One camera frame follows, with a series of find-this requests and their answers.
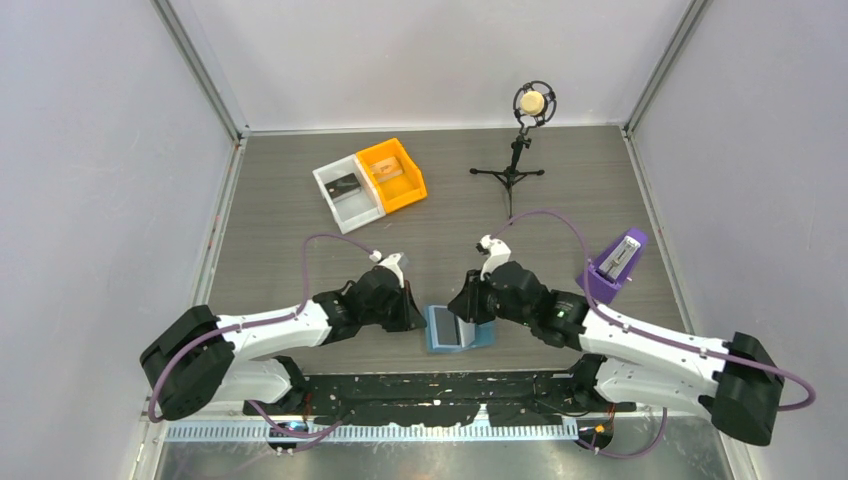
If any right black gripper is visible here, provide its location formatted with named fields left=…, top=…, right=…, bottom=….
left=448, top=267, right=534, bottom=326

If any blue card holder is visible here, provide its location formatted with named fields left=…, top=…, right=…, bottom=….
left=424, top=305, right=495, bottom=354

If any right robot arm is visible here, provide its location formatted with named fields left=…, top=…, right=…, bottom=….
left=448, top=261, right=785, bottom=446

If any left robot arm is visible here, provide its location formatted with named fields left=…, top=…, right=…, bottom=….
left=140, top=266, right=426, bottom=422

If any black card in white bin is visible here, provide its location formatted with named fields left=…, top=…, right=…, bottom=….
left=325, top=173, right=362, bottom=202

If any card in orange bin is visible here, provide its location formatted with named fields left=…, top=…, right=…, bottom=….
left=370, top=156, right=404, bottom=183

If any black tripod mic stand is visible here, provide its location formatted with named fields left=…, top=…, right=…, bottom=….
left=469, top=127, right=546, bottom=219

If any orange plastic bin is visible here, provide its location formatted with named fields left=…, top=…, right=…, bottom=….
left=356, top=138, right=428, bottom=214

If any white plastic bin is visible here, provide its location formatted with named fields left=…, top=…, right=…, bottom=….
left=312, top=154, right=386, bottom=234

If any purple metronome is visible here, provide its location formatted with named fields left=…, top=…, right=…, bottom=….
left=575, top=228, right=649, bottom=304

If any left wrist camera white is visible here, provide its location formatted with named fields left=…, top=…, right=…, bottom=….
left=369, top=250, right=408, bottom=288

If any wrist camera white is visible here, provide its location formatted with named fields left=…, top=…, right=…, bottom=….
left=369, top=250, right=408, bottom=288
left=476, top=235, right=511, bottom=280

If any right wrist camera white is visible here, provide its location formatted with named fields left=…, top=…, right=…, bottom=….
left=476, top=235, right=511, bottom=280

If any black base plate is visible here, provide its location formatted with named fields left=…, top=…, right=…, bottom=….
left=261, top=370, right=612, bottom=427

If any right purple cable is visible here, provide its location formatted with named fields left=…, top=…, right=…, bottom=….
left=490, top=210, right=817, bottom=461

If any purple cable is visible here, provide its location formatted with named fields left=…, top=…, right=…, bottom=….
left=490, top=210, right=817, bottom=461
left=146, top=234, right=383, bottom=425

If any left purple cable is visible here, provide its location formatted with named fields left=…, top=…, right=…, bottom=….
left=146, top=234, right=383, bottom=425

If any microphone with shock mount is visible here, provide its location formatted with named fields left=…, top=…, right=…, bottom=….
left=513, top=80, right=557, bottom=130

